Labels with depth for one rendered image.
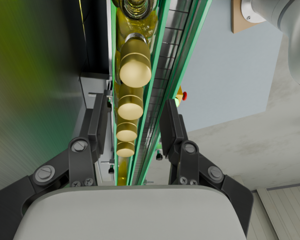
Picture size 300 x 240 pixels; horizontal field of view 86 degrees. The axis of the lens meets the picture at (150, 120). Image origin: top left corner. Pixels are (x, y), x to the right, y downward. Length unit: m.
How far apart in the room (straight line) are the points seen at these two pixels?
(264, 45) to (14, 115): 0.97
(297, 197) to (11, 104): 7.70
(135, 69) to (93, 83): 0.39
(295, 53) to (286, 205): 7.13
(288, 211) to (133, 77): 7.47
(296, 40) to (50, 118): 0.61
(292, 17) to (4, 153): 0.67
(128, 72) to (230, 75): 0.88
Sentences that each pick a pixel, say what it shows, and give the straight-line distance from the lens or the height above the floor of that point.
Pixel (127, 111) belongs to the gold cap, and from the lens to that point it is 0.21.
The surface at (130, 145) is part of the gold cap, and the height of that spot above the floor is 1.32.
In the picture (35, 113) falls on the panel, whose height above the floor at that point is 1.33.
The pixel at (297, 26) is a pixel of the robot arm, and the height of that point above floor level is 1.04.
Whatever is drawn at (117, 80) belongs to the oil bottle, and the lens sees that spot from 0.27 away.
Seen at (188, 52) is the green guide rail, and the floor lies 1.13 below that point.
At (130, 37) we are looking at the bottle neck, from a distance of 0.22.
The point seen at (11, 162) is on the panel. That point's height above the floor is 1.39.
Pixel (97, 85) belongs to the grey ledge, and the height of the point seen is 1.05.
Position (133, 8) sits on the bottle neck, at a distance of 0.18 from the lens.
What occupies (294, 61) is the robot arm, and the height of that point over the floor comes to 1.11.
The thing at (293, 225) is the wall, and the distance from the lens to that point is 7.51.
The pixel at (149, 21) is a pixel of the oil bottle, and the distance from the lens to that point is 0.24.
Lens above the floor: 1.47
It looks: 39 degrees down
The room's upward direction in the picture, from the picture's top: 176 degrees clockwise
